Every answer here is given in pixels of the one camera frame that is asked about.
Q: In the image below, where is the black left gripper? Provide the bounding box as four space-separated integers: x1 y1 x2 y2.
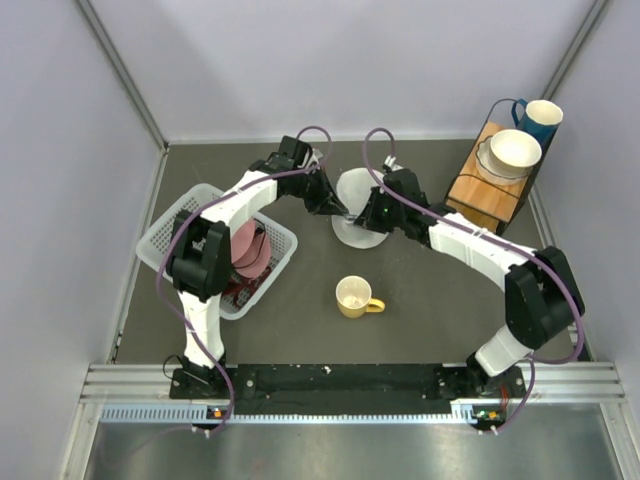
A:
290 165 348 216

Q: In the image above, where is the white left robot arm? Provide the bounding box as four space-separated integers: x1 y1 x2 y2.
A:
160 136 348 397

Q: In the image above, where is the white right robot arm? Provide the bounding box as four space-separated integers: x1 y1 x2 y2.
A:
355 168 585 396

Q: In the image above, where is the pink bra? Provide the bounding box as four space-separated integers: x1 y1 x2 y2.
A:
231 220 271 279

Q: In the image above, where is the dark red bra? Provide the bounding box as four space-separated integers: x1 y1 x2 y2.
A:
223 266 272 309

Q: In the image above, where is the yellow mug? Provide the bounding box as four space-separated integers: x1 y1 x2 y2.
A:
335 276 386 319

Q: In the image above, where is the white bowl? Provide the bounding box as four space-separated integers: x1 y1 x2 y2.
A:
476 129 542 186

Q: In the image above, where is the blue and white mug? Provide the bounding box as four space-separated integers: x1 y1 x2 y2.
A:
511 99 564 148

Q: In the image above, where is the white plastic basket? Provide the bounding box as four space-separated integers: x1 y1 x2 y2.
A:
136 183 298 320

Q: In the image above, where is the wooden rack with black frame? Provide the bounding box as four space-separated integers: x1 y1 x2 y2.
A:
444 98 547 235

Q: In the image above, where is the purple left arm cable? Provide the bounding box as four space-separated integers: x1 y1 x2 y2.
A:
155 124 334 436

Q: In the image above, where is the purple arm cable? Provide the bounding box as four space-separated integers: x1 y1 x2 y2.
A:
362 127 586 435
155 124 334 436

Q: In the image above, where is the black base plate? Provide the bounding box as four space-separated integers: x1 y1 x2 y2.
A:
169 362 531 416

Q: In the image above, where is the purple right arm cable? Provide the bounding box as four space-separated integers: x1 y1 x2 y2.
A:
362 127 586 435

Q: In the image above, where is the aluminium rail with cable duct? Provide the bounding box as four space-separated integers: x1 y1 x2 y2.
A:
80 362 626 425

